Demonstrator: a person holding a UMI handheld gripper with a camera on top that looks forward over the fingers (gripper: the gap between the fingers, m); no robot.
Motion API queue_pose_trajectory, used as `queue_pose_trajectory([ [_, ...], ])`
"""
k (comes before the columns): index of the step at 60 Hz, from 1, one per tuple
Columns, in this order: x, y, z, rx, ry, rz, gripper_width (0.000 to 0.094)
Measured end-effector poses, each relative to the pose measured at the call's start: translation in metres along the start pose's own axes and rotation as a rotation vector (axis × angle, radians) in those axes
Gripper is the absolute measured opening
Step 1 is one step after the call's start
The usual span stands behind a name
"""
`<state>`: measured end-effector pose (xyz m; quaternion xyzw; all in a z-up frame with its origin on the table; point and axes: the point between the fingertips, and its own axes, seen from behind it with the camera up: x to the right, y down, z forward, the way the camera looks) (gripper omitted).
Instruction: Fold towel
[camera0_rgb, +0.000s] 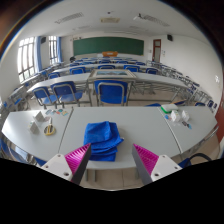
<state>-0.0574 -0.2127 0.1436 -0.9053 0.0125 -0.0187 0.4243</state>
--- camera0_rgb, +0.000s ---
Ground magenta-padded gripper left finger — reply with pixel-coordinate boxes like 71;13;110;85
40;143;92;186

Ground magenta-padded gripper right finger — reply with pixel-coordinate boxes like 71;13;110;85
131;143;183;187

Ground blue towel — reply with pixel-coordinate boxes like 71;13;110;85
83;120;125;163

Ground blue metal-framed chair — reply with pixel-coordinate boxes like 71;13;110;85
33;156;48;167
94;79;129;107
178;152;214;169
49;80;84;108
32;86;58;109

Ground small coloured paper cards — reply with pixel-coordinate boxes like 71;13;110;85
44;108;69;117

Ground small white carton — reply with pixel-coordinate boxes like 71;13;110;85
180;109;191;122
169;109;182;123

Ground green and white box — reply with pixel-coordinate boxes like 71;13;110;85
160;103;179;114

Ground long white desk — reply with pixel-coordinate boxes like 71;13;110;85
24;72;93;101
133;71;198;101

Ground group of blue chairs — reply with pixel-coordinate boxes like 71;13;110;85
36;56;218;111

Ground flat framed board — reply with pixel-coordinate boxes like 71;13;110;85
88;68;138;80

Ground orange lectern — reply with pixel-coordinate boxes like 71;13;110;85
101;50;119;58

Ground brown door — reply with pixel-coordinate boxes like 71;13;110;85
152;38;162;63

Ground narrow multi-pane window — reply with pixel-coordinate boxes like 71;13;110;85
48;35;58;64

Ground large multi-pane window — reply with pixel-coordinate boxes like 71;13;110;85
17;36;36;83

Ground blue curtain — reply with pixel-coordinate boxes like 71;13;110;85
56;35;63;63
34;35;43;73

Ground green chalkboard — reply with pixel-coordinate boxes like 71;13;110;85
72;36;145;57

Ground group of ceiling lights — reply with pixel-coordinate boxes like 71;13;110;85
54;11;171;31

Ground yellow-handled scissors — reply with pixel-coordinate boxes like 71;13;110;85
43;117;57;137

